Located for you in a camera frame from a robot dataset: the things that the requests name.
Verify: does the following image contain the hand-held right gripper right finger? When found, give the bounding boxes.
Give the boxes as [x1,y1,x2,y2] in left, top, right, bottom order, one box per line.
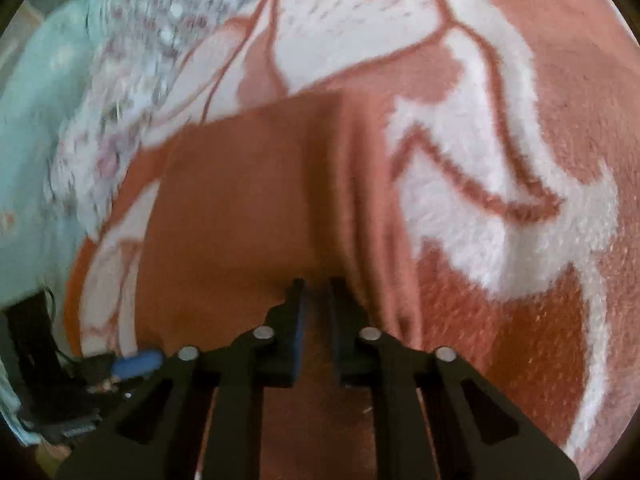
[327,277,581,480]

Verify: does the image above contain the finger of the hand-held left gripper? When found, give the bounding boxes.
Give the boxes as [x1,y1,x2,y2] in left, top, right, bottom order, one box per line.
[107,350,166,380]

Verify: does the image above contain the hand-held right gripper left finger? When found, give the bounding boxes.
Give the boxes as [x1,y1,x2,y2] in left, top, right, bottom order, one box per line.
[55,278,307,480]

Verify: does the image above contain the orange knit sweater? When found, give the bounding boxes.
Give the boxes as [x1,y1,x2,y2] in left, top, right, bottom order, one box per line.
[134,88,432,480]

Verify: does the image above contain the orange and white blanket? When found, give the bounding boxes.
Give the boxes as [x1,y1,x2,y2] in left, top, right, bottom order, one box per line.
[62,0,640,480]

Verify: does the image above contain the teal floral quilt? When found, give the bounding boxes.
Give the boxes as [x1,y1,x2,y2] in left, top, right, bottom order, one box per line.
[0,0,118,311]

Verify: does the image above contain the floral bed sheet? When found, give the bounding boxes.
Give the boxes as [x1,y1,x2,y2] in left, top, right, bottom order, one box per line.
[45,0,281,243]

